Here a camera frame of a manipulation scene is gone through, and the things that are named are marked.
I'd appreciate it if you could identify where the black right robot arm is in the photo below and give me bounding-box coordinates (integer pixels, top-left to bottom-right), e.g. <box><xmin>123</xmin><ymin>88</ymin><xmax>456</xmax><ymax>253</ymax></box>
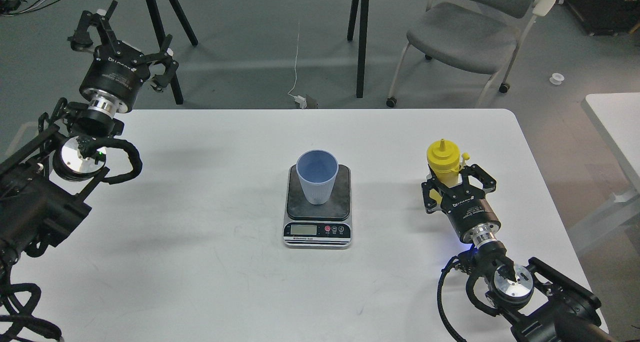
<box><xmin>422</xmin><ymin>164</ymin><xmax>614</xmax><ymax>342</ymax></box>

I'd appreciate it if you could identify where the digital kitchen scale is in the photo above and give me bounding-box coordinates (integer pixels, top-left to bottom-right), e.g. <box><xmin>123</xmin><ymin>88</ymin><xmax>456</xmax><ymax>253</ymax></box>
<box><xmin>282</xmin><ymin>164</ymin><xmax>354</xmax><ymax>249</ymax></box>

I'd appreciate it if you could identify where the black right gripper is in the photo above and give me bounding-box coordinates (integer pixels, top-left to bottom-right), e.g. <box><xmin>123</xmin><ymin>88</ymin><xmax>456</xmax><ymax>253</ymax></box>
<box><xmin>421</xmin><ymin>164</ymin><xmax>501</xmax><ymax>245</ymax></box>

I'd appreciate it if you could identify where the blue ribbed plastic cup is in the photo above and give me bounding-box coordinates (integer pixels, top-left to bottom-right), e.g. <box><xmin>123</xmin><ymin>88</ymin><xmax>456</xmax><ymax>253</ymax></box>
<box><xmin>295</xmin><ymin>149</ymin><xmax>339</xmax><ymax>205</ymax></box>

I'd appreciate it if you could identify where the black cabinet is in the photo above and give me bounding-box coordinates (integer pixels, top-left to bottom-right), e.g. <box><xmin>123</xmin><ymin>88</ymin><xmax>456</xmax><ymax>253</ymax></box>
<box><xmin>563</xmin><ymin>0</ymin><xmax>640</xmax><ymax>36</ymax></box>

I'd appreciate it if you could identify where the white cable with plug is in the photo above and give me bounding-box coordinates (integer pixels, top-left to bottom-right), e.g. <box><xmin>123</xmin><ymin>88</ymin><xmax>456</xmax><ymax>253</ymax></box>
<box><xmin>287</xmin><ymin>22</ymin><xmax>319</xmax><ymax>109</ymax></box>

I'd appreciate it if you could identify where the white side table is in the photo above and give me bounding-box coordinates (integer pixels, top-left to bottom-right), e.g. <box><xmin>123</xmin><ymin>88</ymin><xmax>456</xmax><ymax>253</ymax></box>
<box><xmin>570</xmin><ymin>92</ymin><xmax>640</xmax><ymax>243</ymax></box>

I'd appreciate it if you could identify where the yellow squeeze bottle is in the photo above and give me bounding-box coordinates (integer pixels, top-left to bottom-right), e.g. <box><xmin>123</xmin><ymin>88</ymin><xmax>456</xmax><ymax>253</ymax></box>
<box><xmin>426</xmin><ymin>138</ymin><xmax>470</xmax><ymax>187</ymax></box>

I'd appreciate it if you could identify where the small white spool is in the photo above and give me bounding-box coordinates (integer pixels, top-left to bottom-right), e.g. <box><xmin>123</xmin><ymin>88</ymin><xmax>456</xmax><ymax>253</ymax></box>
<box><xmin>549</xmin><ymin>72</ymin><xmax>565</xmax><ymax>86</ymax></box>

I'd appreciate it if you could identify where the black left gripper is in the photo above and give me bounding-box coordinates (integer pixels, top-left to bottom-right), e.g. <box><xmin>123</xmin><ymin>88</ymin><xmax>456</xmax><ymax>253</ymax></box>
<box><xmin>67</xmin><ymin>9</ymin><xmax>180</xmax><ymax>114</ymax></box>

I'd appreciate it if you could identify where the grey office chair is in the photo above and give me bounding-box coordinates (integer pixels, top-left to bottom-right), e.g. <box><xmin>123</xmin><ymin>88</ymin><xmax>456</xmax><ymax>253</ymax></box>
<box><xmin>386</xmin><ymin>0</ymin><xmax>556</xmax><ymax>108</ymax></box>

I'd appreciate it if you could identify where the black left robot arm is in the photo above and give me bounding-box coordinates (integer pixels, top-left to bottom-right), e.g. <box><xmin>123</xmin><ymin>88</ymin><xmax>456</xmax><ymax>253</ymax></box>
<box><xmin>0</xmin><ymin>1</ymin><xmax>179</xmax><ymax>342</ymax></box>

